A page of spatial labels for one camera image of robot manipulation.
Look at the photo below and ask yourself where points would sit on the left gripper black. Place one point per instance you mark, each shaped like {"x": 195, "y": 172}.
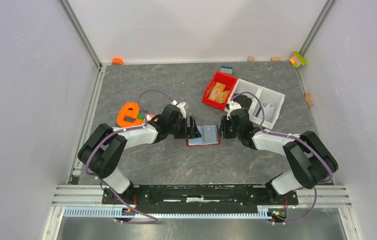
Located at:
{"x": 194, "y": 132}

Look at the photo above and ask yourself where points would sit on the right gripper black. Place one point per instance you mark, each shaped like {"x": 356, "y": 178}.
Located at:
{"x": 222, "y": 128}

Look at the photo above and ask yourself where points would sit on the red leather card holder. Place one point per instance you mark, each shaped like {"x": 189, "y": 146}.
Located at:
{"x": 209, "y": 137}

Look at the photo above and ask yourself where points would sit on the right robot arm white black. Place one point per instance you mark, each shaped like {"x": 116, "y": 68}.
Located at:
{"x": 311, "y": 163}

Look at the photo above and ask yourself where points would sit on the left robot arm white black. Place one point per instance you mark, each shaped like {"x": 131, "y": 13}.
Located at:
{"x": 103, "y": 149}

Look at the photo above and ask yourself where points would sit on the black cards in white bin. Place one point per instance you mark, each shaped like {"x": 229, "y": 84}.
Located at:
{"x": 244, "y": 101}

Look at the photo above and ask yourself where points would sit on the silver cards in white bin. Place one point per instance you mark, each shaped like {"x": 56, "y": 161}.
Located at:
{"x": 270, "y": 112}

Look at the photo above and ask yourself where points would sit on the red plastic bin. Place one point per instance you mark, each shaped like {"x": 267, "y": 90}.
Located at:
{"x": 226, "y": 79}

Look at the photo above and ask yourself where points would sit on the white divided plastic bin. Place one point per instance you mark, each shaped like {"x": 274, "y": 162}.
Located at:
{"x": 259, "y": 95}

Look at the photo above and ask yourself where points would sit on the green toy brick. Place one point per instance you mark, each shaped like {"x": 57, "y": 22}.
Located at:
{"x": 140, "y": 116}

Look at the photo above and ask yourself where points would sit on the blue white small block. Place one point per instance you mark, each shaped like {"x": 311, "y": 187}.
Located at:
{"x": 226, "y": 70}

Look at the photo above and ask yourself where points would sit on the wooden piece right edge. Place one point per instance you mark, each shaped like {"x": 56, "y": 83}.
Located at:
{"x": 308, "y": 99}

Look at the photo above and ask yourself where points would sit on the colourful toy brick stack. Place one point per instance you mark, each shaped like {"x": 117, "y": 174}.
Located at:
{"x": 297, "y": 60}

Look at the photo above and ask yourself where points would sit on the small orange cap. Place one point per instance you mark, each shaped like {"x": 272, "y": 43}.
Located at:
{"x": 117, "y": 61}

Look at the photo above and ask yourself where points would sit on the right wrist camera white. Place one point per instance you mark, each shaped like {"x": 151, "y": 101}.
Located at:
{"x": 232, "y": 106}

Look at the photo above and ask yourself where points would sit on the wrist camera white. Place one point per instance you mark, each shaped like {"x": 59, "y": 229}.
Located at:
{"x": 232, "y": 106}
{"x": 182, "y": 107}

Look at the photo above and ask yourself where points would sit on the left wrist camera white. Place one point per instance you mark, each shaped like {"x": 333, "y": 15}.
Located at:
{"x": 182, "y": 107}

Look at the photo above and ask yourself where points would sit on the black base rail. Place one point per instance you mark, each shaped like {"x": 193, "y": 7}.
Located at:
{"x": 145, "y": 194}

